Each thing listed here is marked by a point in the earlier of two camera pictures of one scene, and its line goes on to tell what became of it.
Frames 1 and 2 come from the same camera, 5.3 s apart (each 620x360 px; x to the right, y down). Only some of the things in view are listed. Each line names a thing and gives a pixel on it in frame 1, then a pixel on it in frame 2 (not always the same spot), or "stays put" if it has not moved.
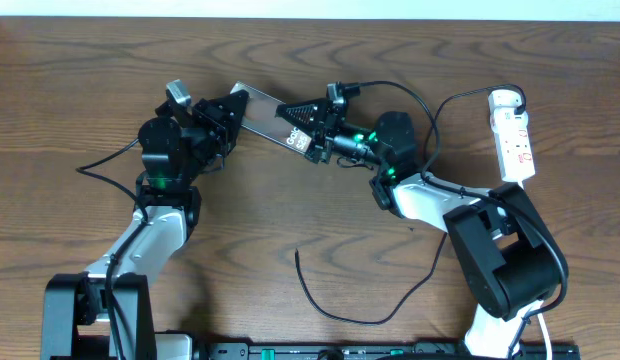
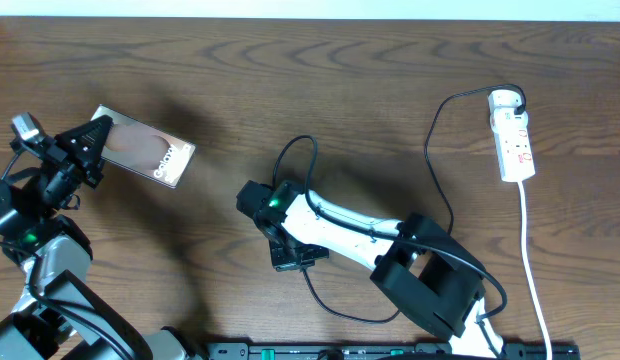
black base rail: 401,351 stays put
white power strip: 513,144 stays put
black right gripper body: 331,125 -> 294,256
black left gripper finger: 228,110 -> 86,143
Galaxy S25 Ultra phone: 260,117 -> 144,148
